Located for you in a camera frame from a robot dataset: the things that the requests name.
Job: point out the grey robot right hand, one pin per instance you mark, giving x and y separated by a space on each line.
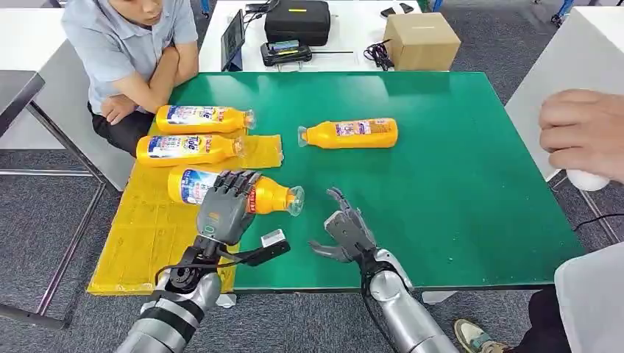
351 234

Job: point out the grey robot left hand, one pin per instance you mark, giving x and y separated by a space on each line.
224 214

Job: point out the orange drink bottle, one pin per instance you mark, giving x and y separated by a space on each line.
324 135
270 197
195 126
185 158

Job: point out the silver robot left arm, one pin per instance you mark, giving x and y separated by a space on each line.
170 316

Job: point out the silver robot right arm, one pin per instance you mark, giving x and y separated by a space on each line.
404 312

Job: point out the white table foot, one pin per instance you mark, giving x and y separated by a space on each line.
439 297
225 300

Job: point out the yellow plastic sheet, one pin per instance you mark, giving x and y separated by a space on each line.
131 243

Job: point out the green table mat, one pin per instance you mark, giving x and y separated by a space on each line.
463 170

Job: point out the black handheld controller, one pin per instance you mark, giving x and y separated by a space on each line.
286 53

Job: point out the white side table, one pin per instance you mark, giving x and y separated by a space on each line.
560 58
68 136

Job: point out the black tablet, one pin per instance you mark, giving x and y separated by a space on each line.
233 38

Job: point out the thin black rod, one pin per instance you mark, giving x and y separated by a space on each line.
332 51

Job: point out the seated person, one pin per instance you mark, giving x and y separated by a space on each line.
122 44

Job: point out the brown cardboard box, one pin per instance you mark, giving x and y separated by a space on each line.
422 45

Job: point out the black carrying case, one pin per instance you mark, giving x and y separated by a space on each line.
297 22

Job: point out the white table with equipment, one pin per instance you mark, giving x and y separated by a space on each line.
356 27

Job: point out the small black device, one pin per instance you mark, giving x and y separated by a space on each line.
406 7
387 11

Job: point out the small white container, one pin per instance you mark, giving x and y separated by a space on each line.
587 181

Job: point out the person with white sleeve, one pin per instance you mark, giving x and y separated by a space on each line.
590 312

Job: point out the blue wheeled cart base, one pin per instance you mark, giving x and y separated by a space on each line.
560 12

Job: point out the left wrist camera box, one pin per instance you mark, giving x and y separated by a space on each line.
273 241

